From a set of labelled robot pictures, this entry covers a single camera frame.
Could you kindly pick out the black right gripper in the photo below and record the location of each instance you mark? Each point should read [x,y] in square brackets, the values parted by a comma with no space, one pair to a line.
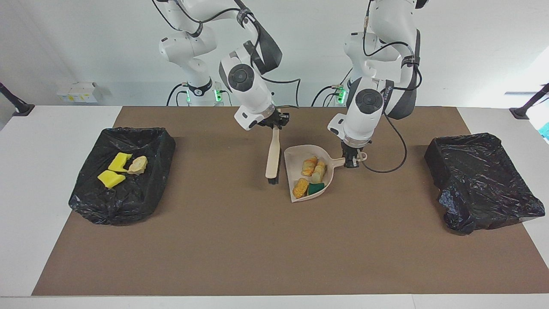
[271,120]

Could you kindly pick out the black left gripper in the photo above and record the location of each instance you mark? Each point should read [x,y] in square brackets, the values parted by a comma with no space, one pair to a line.
[351,148]

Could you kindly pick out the beige sponge piece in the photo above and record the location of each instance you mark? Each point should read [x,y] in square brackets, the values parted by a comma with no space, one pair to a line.
[308,166]
[319,172]
[137,165]

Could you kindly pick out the beige hand brush black bristles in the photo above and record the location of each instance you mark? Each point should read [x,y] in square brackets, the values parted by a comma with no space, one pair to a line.
[272,159]

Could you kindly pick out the beige plastic dustpan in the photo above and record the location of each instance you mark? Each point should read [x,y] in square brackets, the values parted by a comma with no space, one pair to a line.
[294,165]

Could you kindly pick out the green and yellow sponge piece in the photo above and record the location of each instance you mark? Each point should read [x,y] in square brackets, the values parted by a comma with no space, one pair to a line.
[316,189]

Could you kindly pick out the orange sponge piece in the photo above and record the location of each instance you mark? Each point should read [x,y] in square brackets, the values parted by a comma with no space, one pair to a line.
[300,188]

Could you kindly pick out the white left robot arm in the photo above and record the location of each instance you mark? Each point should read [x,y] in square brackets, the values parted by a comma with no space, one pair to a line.
[364,116]

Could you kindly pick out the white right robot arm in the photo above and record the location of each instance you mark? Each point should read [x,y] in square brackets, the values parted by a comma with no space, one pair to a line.
[248,90]

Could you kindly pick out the bin with black bag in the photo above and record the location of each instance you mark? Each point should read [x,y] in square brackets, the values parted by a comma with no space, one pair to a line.
[128,201]
[480,180]

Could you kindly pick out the brown table mat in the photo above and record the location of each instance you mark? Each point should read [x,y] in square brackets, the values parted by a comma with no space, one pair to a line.
[257,274]

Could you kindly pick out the teal object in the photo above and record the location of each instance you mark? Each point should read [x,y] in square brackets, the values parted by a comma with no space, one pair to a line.
[545,131]

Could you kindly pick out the white cardboard box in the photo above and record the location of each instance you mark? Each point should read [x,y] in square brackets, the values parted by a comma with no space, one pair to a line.
[77,92]

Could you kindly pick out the black camera stand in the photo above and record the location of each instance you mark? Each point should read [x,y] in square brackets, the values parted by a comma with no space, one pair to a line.
[525,109]
[19,107]

